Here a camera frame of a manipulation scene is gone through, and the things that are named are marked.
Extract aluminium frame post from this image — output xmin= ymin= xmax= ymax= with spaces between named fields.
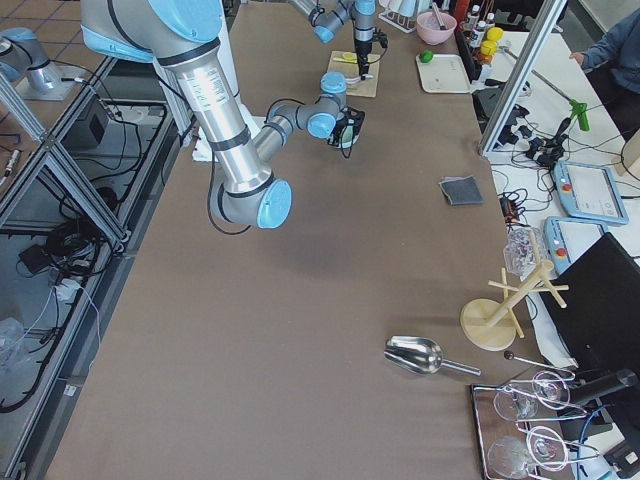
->
xmin=478 ymin=0 xmax=567 ymax=157

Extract wooden mug tree stand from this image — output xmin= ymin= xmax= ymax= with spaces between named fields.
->
xmin=460 ymin=230 xmax=569 ymax=351

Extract teach pendant near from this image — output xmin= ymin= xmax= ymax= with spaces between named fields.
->
xmin=543 ymin=216 xmax=609 ymax=274

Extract teach pendant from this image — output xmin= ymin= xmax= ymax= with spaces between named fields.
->
xmin=543 ymin=216 xmax=609 ymax=274
xmin=553 ymin=161 xmax=629 ymax=225

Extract yellow plastic knife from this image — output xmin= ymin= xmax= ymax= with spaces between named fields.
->
xmin=331 ymin=56 xmax=358 ymax=64

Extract black monitor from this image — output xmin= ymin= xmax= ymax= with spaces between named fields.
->
xmin=541 ymin=233 xmax=639 ymax=372

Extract green lime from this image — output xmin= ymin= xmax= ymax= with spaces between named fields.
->
xmin=419 ymin=50 xmax=434 ymax=64

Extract cream rabbit tray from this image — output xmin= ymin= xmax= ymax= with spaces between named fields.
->
xmin=415 ymin=54 xmax=471 ymax=94

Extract light green bowl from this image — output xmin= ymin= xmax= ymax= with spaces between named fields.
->
xmin=338 ymin=125 xmax=360 ymax=149

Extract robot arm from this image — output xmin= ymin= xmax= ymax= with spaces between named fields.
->
xmin=289 ymin=0 xmax=376 ymax=81
xmin=81 ymin=1 xmax=347 ymax=229

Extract teach pendant far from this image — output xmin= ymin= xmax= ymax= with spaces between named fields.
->
xmin=553 ymin=161 xmax=629 ymax=225

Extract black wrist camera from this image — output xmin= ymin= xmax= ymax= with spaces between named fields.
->
xmin=372 ymin=29 xmax=388 ymax=49
xmin=345 ymin=107 xmax=366 ymax=138

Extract pink ice bowl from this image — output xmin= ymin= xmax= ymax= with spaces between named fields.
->
xmin=416 ymin=11 xmax=458 ymax=45

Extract wire glass rack tray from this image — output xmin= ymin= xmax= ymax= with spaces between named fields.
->
xmin=470 ymin=370 xmax=599 ymax=479

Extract green clamp tool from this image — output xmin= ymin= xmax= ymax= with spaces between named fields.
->
xmin=569 ymin=99 xmax=590 ymax=132

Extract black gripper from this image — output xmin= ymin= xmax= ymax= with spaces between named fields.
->
xmin=354 ymin=40 xmax=371 ymax=80
xmin=327 ymin=115 xmax=350 ymax=147

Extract metal scoop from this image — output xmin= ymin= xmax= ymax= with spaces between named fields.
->
xmin=384 ymin=335 xmax=482 ymax=376

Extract grey folded cloth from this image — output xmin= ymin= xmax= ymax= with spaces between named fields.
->
xmin=438 ymin=176 xmax=484 ymax=206

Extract bamboo cutting board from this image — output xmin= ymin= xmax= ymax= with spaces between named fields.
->
xmin=327 ymin=50 xmax=380 ymax=98

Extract white ceramic spoon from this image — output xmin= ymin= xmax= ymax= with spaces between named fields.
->
xmin=345 ymin=74 xmax=375 ymax=85

